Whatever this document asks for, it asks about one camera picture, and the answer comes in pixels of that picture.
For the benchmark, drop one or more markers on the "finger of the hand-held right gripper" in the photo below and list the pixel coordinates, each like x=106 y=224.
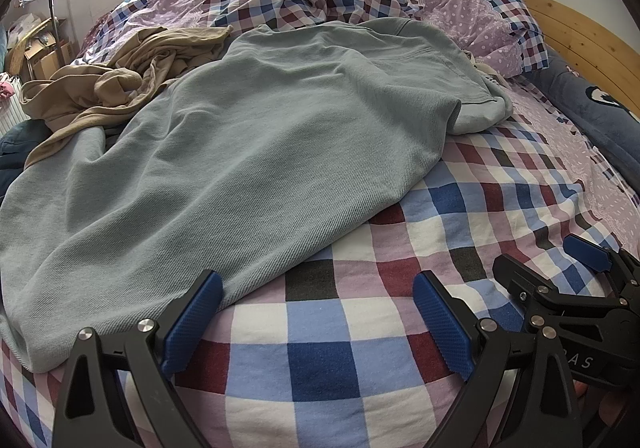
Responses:
x=520 y=275
x=585 y=250

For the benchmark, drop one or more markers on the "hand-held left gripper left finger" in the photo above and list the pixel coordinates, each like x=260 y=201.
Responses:
x=192 y=323

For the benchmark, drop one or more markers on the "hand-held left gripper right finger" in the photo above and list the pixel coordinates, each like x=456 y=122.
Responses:
x=442 y=323

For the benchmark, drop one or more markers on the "pale green twill garment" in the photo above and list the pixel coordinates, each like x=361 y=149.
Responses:
x=250 y=153

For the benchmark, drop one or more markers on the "person's right hand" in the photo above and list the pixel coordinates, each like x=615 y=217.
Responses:
x=607 y=408

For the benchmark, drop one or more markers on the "checkered purple dotted bed sheet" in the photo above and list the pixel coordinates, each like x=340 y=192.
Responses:
x=400 y=353

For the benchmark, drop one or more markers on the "blue cartoon plush pillow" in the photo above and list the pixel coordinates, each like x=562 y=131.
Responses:
x=590 y=103

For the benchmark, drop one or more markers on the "wooden headboard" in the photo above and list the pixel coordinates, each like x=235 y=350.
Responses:
x=580 y=38

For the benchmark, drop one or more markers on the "dark blue garment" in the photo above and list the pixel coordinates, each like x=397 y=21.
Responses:
x=20 y=148

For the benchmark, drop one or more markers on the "beige garment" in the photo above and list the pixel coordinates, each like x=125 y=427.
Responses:
x=125 y=73

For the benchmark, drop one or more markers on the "checkered purple dotted pillow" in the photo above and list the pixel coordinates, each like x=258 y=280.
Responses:
x=465 y=13

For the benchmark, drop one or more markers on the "silver ribbed suitcase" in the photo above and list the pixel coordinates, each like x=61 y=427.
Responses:
x=10 y=115

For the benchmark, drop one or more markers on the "pink cloth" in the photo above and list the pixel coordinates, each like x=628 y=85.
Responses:
x=5 y=90

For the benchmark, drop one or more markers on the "pile of cardboard boxes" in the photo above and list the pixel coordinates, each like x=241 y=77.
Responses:
x=40 y=53

